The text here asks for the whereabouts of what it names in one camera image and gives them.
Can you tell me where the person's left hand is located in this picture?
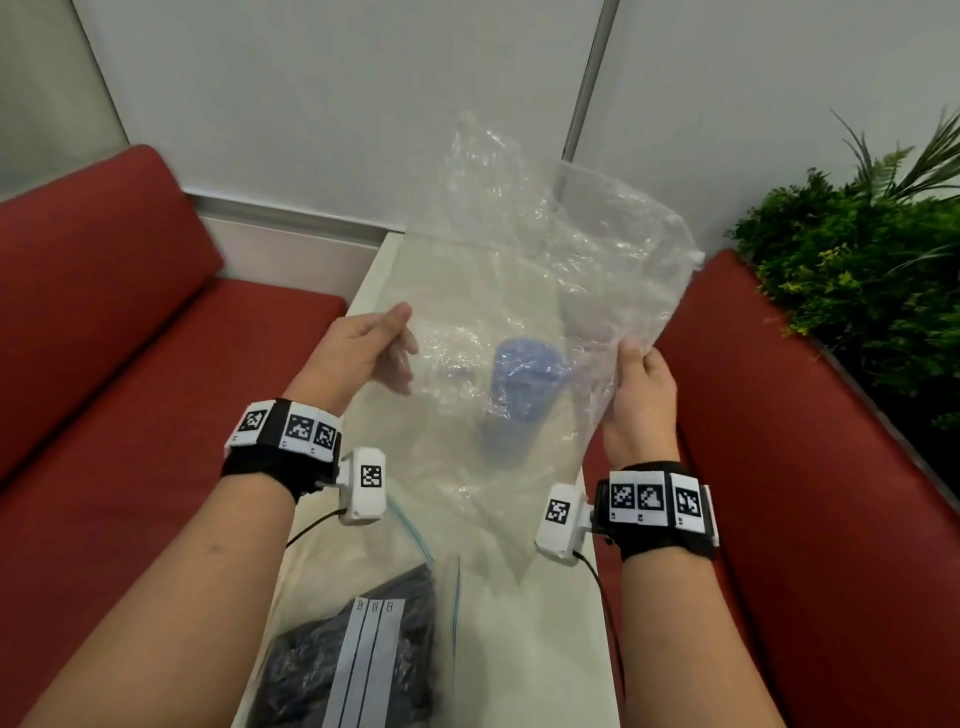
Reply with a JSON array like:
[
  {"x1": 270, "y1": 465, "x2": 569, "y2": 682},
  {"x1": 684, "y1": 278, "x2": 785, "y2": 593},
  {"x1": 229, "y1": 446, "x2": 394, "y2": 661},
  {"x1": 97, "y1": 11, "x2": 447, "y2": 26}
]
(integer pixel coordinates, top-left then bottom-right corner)
[{"x1": 283, "y1": 302, "x2": 420, "y2": 419}]

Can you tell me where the person's right hand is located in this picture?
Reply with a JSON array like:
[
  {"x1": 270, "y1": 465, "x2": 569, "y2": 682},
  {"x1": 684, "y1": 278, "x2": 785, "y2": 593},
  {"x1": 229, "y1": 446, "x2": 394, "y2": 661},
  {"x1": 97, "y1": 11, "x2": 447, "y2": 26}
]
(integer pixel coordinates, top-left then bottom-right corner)
[{"x1": 599, "y1": 335, "x2": 682, "y2": 468}]

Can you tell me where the frosted plastic jar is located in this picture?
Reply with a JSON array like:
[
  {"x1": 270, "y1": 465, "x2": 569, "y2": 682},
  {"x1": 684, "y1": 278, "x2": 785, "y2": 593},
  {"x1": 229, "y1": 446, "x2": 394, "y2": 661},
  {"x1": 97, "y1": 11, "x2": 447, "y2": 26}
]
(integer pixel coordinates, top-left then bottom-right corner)
[{"x1": 478, "y1": 359, "x2": 568, "y2": 468}]

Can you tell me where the clear plastic bag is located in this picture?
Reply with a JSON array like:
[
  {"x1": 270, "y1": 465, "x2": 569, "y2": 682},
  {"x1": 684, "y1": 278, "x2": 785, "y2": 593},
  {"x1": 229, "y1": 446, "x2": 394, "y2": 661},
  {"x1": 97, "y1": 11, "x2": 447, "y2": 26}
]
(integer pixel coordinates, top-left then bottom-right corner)
[{"x1": 337, "y1": 112, "x2": 706, "y2": 583}]

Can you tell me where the clear bag with white strips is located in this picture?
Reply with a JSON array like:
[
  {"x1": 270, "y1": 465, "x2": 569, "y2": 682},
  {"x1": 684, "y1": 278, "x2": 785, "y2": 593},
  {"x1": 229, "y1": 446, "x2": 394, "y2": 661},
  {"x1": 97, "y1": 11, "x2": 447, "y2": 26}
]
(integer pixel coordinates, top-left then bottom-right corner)
[{"x1": 236, "y1": 553, "x2": 464, "y2": 728}]

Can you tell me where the bag of black straws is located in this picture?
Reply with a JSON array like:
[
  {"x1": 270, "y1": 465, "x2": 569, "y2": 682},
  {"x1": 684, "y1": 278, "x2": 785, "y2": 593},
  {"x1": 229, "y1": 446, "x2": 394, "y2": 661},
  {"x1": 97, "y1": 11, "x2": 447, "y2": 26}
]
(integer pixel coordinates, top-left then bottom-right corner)
[{"x1": 245, "y1": 564, "x2": 442, "y2": 728}]

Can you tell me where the person's left forearm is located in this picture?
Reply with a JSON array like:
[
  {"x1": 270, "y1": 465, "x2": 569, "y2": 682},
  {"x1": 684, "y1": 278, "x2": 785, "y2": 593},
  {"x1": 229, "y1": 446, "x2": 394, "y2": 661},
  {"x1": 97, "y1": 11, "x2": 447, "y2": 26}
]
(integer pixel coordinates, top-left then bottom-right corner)
[{"x1": 22, "y1": 476, "x2": 299, "y2": 728}]

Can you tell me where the person's right forearm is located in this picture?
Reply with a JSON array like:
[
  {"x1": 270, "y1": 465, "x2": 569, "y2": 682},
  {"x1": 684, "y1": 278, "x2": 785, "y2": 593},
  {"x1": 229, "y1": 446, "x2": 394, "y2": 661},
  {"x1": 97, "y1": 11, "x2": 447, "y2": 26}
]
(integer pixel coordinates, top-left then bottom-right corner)
[{"x1": 618, "y1": 553, "x2": 787, "y2": 728}]

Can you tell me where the black left wristband with markers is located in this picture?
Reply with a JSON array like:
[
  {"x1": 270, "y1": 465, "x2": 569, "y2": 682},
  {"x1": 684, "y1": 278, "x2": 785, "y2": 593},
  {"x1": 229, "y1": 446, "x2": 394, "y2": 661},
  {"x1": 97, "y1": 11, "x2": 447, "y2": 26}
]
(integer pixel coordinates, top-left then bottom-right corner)
[{"x1": 221, "y1": 398, "x2": 345, "y2": 504}]

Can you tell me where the black wristband with markers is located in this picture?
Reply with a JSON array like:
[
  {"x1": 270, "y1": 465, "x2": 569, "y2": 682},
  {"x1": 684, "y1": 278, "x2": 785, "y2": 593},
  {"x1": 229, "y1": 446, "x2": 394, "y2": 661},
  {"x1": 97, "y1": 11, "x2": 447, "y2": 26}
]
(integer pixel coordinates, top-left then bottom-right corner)
[
  {"x1": 596, "y1": 460, "x2": 721, "y2": 564},
  {"x1": 221, "y1": 398, "x2": 345, "y2": 504}
]

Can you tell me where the black right wristband with markers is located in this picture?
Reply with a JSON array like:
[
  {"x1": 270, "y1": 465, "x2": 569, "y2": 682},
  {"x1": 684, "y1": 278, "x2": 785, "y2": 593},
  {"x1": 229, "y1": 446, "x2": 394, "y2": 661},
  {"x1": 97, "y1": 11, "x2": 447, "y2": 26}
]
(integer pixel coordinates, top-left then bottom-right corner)
[{"x1": 596, "y1": 460, "x2": 721, "y2": 564}]

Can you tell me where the red sofa beside plant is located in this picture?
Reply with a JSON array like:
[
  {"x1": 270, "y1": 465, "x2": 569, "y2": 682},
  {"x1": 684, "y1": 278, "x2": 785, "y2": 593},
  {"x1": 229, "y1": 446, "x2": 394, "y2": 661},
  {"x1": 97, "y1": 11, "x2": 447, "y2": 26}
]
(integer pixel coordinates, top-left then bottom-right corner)
[{"x1": 584, "y1": 249, "x2": 960, "y2": 728}]

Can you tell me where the green plant hedge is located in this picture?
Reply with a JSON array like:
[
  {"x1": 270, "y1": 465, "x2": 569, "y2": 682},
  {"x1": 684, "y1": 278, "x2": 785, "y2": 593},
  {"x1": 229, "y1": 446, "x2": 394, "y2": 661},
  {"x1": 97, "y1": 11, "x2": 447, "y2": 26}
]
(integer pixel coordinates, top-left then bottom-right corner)
[{"x1": 729, "y1": 107, "x2": 960, "y2": 511}]

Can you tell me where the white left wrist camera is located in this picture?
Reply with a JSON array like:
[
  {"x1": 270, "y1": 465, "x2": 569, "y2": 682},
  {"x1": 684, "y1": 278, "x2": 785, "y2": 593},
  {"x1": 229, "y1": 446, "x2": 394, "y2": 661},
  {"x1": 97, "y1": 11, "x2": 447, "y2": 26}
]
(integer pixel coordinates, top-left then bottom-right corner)
[{"x1": 335, "y1": 447, "x2": 390, "y2": 526}]

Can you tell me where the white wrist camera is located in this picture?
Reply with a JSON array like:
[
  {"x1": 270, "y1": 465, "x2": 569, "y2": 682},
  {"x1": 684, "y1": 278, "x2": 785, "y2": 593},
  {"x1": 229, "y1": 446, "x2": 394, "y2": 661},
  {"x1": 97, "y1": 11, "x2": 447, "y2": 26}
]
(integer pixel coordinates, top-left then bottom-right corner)
[
  {"x1": 335, "y1": 447, "x2": 390, "y2": 526},
  {"x1": 533, "y1": 483, "x2": 598, "y2": 568}
]

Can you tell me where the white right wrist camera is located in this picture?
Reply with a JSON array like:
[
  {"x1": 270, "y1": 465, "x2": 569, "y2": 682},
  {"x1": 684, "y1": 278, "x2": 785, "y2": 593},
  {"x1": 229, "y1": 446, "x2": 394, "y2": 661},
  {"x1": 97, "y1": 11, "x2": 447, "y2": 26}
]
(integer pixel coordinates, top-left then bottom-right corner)
[{"x1": 533, "y1": 483, "x2": 598, "y2": 568}]

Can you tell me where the black left camera cable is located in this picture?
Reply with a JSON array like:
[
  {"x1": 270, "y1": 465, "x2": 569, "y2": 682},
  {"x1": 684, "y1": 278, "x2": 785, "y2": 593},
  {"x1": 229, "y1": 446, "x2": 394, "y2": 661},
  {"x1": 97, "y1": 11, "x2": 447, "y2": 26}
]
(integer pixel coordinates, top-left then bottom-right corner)
[{"x1": 286, "y1": 507, "x2": 348, "y2": 549}]

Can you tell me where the black camera cable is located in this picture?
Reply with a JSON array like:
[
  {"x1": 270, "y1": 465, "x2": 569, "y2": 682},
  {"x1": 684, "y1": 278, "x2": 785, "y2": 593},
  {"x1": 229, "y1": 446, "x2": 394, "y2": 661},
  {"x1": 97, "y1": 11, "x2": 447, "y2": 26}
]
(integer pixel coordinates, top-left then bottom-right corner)
[
  {"x1": 286, "y1": 507, "x2": 348, "y2": 549},
  {"x1": 573, "y1": 551, "x2": 628, "y2": 706}
]

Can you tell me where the black right camera cable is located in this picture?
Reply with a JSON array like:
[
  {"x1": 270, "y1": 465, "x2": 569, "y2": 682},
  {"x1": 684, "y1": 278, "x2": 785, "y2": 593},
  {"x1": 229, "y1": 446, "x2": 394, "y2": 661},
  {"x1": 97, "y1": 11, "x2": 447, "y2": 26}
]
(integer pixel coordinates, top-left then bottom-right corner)
[{"x1": 573, "y1": 551, "x2": 628, "y2": 706}]

